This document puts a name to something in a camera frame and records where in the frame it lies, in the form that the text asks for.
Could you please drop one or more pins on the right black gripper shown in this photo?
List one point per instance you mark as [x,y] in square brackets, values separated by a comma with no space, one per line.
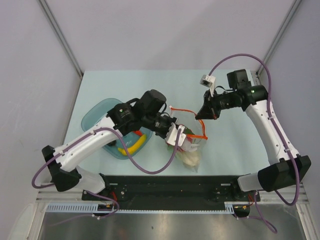
[209,110]

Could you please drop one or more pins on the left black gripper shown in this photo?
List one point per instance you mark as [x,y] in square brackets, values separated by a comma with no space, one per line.
[170,120]

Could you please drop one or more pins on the clear zip bag red zipper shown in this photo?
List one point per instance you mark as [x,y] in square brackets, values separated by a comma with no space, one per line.
[193,127]

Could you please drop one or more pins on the red cherry bunch with leaf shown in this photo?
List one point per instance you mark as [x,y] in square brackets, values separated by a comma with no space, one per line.
[189,144]

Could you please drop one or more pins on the red orange carrot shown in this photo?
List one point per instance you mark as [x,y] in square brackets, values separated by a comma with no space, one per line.
[138,133]

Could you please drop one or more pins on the yellow banana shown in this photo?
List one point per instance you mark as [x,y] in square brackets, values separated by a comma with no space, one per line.
[135,147]

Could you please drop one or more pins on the green white lettuce head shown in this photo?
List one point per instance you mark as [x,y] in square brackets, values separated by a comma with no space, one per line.
[190,159]

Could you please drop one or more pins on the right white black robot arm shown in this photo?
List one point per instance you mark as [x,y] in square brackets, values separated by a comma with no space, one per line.
[286,166]

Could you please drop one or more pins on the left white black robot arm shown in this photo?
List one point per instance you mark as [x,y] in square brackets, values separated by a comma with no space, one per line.
[124,118]

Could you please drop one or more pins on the dark purple grape bunch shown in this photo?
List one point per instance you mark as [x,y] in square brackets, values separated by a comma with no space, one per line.
[112,143]

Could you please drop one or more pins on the teal transparent plastic tray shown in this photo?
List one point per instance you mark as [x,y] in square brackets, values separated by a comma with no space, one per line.
[93,116]

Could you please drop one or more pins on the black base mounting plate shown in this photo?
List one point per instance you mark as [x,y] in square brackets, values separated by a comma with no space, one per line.
[171,193]

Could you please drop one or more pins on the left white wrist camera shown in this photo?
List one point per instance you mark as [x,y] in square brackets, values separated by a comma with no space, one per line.
[176,135]

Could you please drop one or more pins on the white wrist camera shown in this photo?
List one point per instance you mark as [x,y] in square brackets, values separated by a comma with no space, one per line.
[209,81]
[176,135]

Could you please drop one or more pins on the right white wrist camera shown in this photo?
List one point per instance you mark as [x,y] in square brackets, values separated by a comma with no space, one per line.
[209,81]

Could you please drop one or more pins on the left aluminium corner post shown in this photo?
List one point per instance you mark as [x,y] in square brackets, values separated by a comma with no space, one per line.
[55,26]

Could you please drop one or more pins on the aluminium corner post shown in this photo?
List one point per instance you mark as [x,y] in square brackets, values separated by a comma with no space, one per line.
[55,26]
[294,8]

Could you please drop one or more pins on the white slotted cable duct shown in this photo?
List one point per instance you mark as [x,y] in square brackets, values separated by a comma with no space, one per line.
[97,208]

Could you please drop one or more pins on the aluminium frame rail front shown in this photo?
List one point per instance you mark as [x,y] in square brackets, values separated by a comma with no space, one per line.
[51,195]

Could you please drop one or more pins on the right aluminium corner post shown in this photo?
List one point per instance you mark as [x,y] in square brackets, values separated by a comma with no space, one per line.
[294,8]

